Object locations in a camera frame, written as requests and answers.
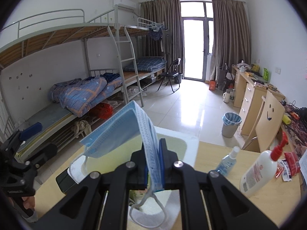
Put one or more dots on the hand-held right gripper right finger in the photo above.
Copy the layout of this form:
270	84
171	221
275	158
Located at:
161	163

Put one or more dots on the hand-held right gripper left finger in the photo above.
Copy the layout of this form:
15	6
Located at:
145	179

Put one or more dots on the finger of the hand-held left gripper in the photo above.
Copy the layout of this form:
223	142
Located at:
31	130
45	152

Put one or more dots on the white foam box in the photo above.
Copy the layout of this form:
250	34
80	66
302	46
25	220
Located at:
182	134

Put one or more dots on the blue face mask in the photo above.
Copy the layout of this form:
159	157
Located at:
112	129

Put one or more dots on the person's left hand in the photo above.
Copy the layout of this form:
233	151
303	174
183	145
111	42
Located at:
28	202

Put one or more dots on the black flat object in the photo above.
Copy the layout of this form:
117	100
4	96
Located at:
66	182

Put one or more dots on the beige cloth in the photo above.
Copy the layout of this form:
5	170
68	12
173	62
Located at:
81	128

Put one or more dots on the blue plaid quilt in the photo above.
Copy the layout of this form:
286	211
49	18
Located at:
79	95

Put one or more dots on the clear blue spray bottle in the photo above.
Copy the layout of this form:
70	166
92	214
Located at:
225	164

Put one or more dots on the red plastic bag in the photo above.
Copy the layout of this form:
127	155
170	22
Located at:
102	111

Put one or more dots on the grey trash bin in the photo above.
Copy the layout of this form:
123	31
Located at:
230	127

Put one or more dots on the clear plastic bag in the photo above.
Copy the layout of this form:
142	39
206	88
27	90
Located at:
133	90

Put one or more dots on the black bucket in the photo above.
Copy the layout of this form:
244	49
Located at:
178	78

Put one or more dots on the black folding chair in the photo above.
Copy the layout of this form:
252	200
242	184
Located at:
170	74

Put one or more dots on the grey metal bunk bed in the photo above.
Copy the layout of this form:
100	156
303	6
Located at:
144	70
48	40

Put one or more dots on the white thermos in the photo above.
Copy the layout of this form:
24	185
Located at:
226	97

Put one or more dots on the orange bag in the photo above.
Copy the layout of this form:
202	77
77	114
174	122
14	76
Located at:
212	85

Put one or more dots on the white lotion bottle red pump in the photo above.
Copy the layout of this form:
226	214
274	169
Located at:
257	172

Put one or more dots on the dark blue garment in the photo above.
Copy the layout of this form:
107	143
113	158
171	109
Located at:
112	77

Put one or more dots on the silver bottle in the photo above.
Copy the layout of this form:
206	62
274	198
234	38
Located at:
232	94

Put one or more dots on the folded blue plaid blanket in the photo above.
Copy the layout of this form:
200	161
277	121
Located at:
146	64

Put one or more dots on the grey metal ladder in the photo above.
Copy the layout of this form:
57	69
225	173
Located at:
133	64

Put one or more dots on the dark bag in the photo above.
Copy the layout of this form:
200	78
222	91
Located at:
225	76

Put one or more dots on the wooden desk with drawers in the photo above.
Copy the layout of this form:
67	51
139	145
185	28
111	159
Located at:
249	100

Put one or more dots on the orange candy wrapper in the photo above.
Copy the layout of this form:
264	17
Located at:
280	170

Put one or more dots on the wooden chair smiley face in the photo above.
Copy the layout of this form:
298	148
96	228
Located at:
271	115

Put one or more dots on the glass balcony door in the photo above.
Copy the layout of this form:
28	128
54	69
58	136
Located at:
194	48

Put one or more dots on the hanging black garment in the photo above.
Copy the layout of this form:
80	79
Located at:
166	40

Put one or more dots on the white torn wrapper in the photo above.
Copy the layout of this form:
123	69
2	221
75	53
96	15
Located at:
287	175

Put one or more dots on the hanging dark blue shorts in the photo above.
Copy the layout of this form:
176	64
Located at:
156	34

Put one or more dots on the red snack packet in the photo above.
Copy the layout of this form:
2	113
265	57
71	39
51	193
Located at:
292	161

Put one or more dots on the yellow object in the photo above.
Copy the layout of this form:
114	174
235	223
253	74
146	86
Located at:
286	119

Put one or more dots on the yellow box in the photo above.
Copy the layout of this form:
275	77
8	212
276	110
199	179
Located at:
255	68

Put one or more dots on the green packet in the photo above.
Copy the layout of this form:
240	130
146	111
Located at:
265	74

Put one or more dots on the light blue clothes hanger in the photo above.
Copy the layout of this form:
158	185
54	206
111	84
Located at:
154	25

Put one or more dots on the printed desk mat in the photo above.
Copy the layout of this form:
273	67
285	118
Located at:
297	134

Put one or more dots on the printed paper sheet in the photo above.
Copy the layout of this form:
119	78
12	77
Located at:
303	170

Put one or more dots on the brown curtain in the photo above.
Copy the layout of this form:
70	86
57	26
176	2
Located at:
230	33
158	14

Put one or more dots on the white air conditioner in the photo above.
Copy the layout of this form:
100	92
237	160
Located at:
123	2

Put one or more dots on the white wall socket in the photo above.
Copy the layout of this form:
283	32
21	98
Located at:
277	70

